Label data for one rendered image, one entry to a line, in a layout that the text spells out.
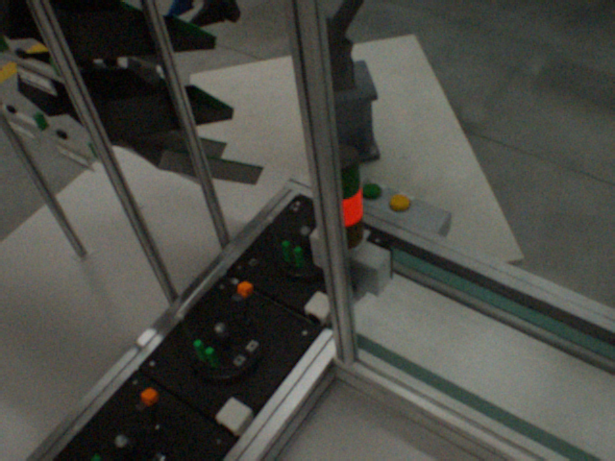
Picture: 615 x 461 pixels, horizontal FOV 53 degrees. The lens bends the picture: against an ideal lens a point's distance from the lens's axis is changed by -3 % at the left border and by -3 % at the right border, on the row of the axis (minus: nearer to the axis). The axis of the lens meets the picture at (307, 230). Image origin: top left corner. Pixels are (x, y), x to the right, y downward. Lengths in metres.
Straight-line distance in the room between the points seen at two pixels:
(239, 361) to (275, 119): 0.84
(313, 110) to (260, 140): 1.01
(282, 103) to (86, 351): 0.86
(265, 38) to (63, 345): 2.63
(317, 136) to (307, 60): 0.10
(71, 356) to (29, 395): 0.11
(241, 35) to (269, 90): 1.97
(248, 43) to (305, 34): 3.09
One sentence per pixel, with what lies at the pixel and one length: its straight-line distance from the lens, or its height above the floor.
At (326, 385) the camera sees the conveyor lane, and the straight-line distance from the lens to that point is 1.19.
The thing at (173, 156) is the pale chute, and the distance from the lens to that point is 1.21.
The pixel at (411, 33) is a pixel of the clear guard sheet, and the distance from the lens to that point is 0.59.
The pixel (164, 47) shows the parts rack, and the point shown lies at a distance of 1.06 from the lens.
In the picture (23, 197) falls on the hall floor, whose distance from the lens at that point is 3.23.
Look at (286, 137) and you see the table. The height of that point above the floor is 0.86.
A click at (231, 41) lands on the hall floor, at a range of 3.79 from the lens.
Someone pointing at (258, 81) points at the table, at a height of 0.86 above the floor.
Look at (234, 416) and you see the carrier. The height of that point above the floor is 0.99.
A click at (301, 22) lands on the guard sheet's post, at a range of 0.64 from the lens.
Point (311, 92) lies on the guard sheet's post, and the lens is 0.69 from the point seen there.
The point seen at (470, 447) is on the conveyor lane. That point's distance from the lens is 1.14.
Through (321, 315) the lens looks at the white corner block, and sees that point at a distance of 1.16.
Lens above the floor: 1.96
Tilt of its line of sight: 49 degrees down
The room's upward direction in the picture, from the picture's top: 10 degrees counter-clockwise
